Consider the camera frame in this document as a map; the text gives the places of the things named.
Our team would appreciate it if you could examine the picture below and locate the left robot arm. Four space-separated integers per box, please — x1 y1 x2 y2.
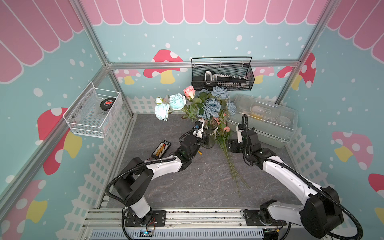
105 130 205 222

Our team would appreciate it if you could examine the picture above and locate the green clear-lid storage box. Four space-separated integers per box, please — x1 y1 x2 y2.
227 94 299 148

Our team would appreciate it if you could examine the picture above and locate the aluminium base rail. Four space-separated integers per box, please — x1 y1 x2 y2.
78 208 313 240

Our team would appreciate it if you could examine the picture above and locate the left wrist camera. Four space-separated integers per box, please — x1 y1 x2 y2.
193 120 205 139

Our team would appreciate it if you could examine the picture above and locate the white wire wall basket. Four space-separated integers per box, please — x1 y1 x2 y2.
63 83 123 139

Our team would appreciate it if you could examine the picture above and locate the glass flower vase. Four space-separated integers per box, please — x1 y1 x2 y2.
203 119 218 149

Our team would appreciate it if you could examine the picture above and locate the black red tape measure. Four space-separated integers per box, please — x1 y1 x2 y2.
100 98 117 111

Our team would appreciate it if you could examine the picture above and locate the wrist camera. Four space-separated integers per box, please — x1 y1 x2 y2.
193 120 205 139
236 124 244 143

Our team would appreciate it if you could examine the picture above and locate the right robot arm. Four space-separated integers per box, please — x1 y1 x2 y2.
229 114 364 240

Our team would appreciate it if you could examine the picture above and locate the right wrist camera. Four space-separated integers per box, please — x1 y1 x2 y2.
236 124 244 143

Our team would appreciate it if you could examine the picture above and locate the black mesh wall basket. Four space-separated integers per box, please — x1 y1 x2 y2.
191 57 255 91

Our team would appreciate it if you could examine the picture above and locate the pink orange flower stem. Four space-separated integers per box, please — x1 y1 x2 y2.
218 137 250 191
221 141 242 197

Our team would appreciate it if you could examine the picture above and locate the dusty blue flower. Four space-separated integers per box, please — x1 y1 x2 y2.
197 87 236 120

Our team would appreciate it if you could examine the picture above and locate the light blue flower stem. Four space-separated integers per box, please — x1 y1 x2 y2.
154 94 187 121

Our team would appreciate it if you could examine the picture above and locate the pink rose stem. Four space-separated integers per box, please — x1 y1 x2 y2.
184 86 195 101

